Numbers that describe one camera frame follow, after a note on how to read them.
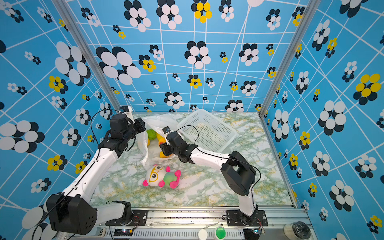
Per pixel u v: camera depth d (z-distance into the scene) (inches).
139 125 27.3
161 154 36.8
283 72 36.8
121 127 23.2
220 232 24.4
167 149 29.7
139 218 28.8
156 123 33.7
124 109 26.7
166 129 29.4
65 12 27.4
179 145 25.8
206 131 42.6
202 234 24.9
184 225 28.5
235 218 28.4
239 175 18.7
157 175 31.7
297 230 24.3
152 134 39.8
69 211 15.2
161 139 32.4
